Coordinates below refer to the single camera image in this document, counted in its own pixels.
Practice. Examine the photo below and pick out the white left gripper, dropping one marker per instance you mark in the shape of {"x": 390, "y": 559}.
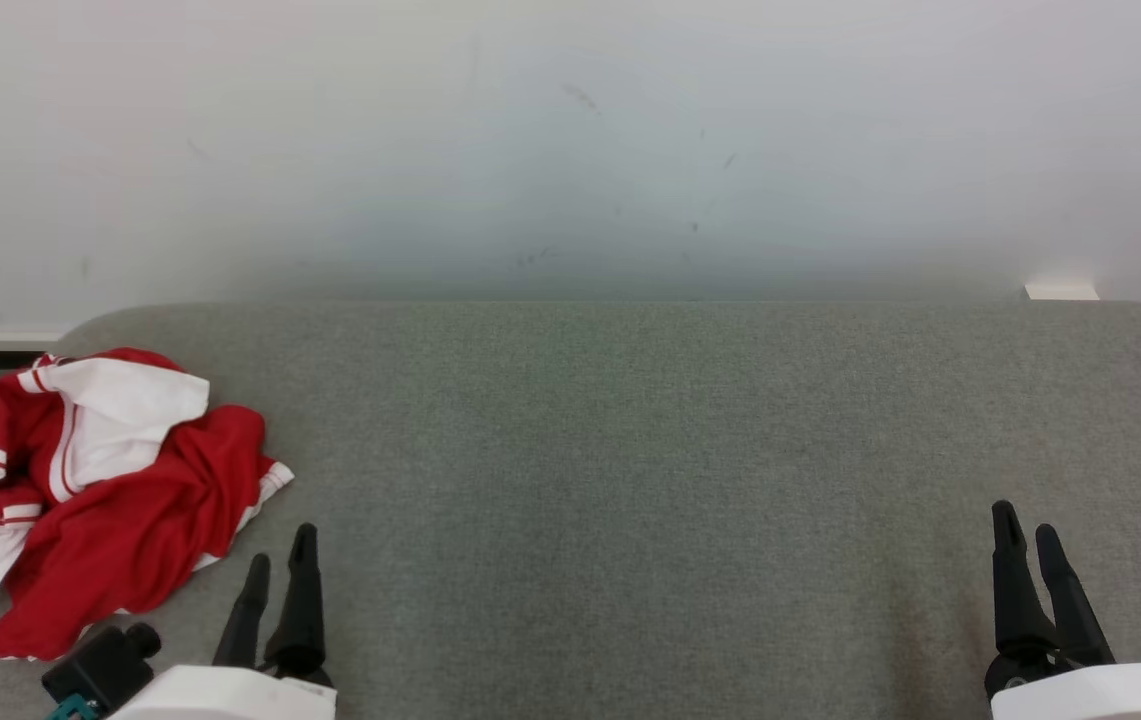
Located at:
{"x": 230, "y": 695}

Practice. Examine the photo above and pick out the red jersey with white sleeves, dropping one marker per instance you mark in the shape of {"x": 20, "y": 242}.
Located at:
{"x": 120, "y": 410}

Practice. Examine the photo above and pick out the teal left camera connector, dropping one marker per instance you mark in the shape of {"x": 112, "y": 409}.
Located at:
{"x": 70, "y": 710}

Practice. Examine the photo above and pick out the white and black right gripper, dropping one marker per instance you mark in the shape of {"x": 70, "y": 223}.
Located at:
{"x": 1100, "y": 695}

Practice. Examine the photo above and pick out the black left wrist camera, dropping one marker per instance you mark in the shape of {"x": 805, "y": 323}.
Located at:
{"x": 100, "y": 665}

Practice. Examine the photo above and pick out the small white wall block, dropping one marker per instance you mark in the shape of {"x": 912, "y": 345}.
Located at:
{"x": 1060, "y": 291}

